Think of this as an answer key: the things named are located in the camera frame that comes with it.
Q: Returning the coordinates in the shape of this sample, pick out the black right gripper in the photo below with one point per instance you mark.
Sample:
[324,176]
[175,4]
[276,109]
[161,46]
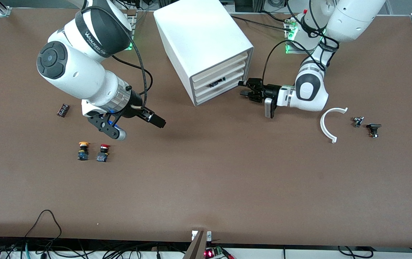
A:
[134,107]

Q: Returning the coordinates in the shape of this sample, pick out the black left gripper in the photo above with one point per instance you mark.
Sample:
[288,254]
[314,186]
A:
[271,92]

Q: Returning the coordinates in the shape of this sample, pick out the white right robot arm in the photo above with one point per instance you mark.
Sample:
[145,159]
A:
[76,72]

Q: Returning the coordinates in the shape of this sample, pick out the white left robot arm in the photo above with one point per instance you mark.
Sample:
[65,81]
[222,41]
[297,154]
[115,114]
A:
[350,14]

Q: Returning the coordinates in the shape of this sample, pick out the red push button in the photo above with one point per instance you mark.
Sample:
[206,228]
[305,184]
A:
[102,157]

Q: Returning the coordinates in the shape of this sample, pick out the yellow push button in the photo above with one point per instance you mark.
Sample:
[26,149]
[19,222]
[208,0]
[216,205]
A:
[83,154]

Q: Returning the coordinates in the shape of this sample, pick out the white curved plastic arc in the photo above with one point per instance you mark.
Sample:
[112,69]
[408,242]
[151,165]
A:
[322,124]

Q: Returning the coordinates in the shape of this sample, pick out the small black terminal block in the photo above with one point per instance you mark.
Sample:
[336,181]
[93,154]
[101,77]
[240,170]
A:
[63,110]

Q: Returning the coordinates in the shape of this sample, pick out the small metal fitting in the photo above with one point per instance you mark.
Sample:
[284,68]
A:
[358,122]

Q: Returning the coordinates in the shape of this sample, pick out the circuit board with red light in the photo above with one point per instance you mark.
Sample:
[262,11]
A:
[210,253]

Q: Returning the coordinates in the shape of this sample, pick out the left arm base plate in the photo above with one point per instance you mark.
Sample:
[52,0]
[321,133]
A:
[292,51]

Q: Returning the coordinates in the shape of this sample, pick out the small black switch part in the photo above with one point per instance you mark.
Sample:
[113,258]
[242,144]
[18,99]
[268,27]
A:
[373,126]

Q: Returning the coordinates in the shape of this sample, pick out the white mounting bracket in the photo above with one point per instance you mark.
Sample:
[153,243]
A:
[209,235]

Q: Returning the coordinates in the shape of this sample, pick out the aluminium camera post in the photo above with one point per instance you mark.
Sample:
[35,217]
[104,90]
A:
[197,248]

